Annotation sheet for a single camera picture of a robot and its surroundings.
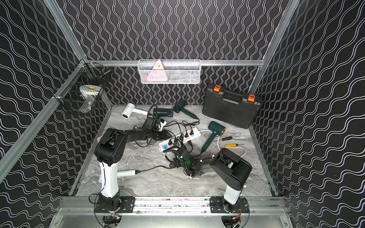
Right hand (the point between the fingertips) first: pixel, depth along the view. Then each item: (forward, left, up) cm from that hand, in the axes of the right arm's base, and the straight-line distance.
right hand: (177, 154), depth 93 cm
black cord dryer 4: (-7, +1, +17) cm, 18 cm away
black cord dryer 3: (-12, +23, +1) cm, 26 cm away
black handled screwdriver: (+13, -34, 0) cm, 37 cm away
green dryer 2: (+18, -28, +4) cm, 34 cm away
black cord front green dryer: (+9, -8, +1) cm, 12 cm away
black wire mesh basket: (+42, +61, +34) cm, 81 cm away
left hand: (+13, +5, +3) cm, 14 cm away
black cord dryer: (+15, -10, +4) cm, 18 cm away
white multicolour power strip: (+7, 0, +3) cm, 8 cm away
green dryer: (+37, 0, +6) cm, 38 cm away
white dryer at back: (+35, +39, +6) cm, 53 cm away
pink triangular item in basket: (+38, +12, +36) cm, 54 cm away
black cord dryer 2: (+11, -3, +7) cm, 14 cm away
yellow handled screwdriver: (+8, -37, -1) cm, 38 cm away
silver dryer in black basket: (+21, +50, +34) cm, 64 cm away
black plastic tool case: (+24, -41, +17) cm, 50 cm away
